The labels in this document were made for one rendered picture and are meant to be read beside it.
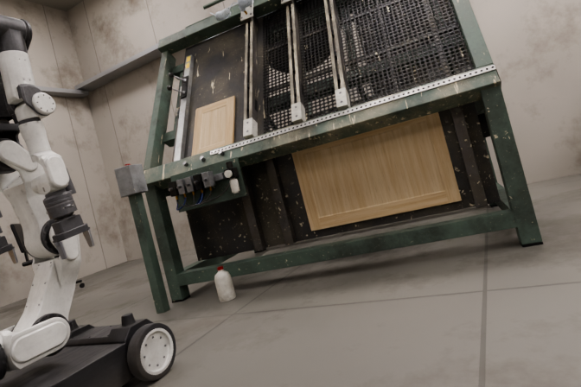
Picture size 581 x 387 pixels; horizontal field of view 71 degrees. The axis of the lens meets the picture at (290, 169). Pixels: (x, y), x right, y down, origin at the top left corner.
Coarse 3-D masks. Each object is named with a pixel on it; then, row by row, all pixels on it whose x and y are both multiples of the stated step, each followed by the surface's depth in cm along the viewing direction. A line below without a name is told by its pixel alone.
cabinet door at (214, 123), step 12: (204, 108) 282; (216, 108) 277; (228, 108) 272; (204, 120) 277; (216, 120) 272; (228, 120) 267; (204, 132) 272; (216, 132) 267; (228, 132) 262; (204, 144) 267; (216, 144) 262
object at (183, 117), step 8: (192, 56) 315; (192, 64) 312; (184, 72) 308; (192, 72) 309; (184, 104) 291; (184, 112) 286; (184, 120) 283; (184, 128) 281; (176, 136) 278; (184, 136) 278; (176, 144) 275; (184, 144) 276; (176, 152) 271; (184, 152) 274; (176, 160) 268
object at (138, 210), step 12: (132, 204) 253; (144, 216) 254; (144, 228) 252; (144, 240) 251; (144, 252) 252; (156, 264) 254; (156, 276) 251; (156, 288) 250; (156, 300) 251; (156, 312) 252
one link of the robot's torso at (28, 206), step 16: (0, 144) 141; (16, 144) 146; (0, 160) 141; (16, 160) 144; (0, 176) 153; (16, 176) 158; (32, 176) 149; (16, 192) 149; (32, 192) 149; (16, 208) 152; (32, 208) 149; (32, 224) 150; (48, 224) 151; (32, 240) 151; (48, 240) 149; (32, 256) 155; (48, 256) 154
